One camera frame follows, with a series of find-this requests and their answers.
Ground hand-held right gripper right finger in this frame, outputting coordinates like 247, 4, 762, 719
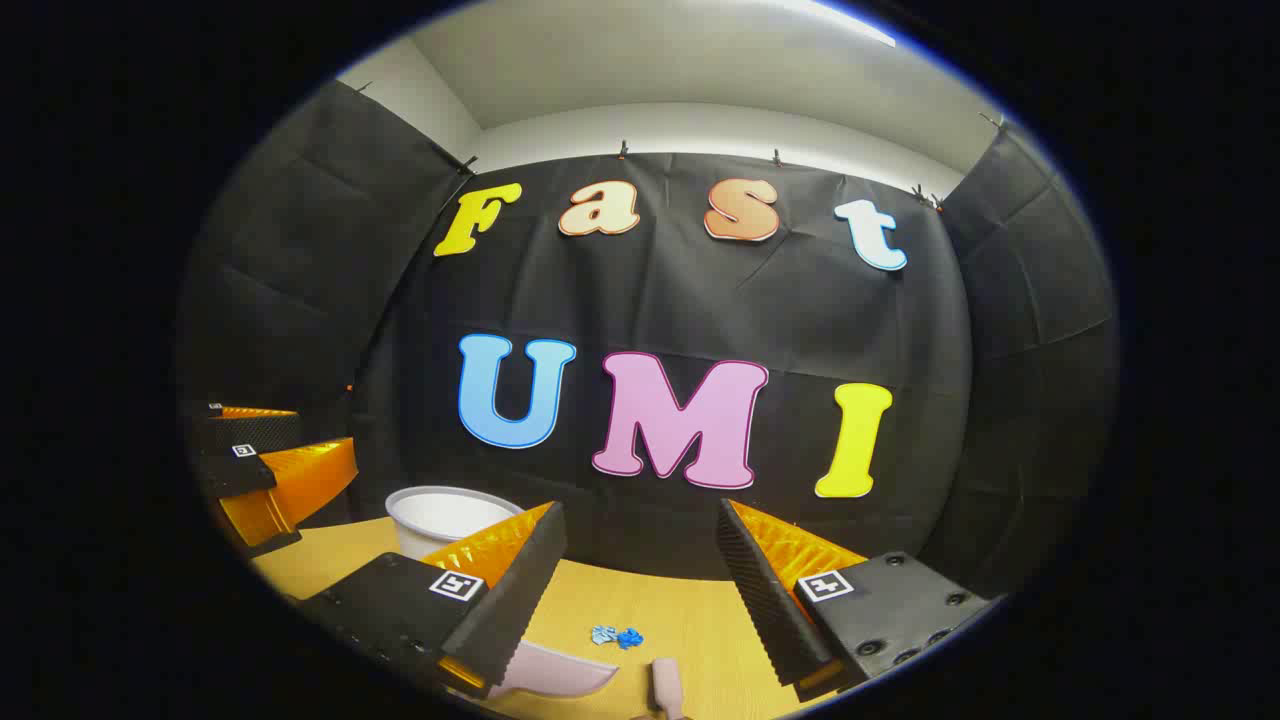
716, 497, 993, 701

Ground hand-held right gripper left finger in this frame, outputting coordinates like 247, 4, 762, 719
295, 500, 569, 701

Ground pale pink dustpan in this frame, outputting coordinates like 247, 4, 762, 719
490, 640, 621, 701

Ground white ribbed garbage bin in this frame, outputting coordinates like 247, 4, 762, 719
385, 485, 526, 561

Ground pale pink small broom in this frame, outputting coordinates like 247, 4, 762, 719
630, 657, 691, 720

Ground wooden desktop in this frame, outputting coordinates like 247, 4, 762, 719
250, 515, 871, 720

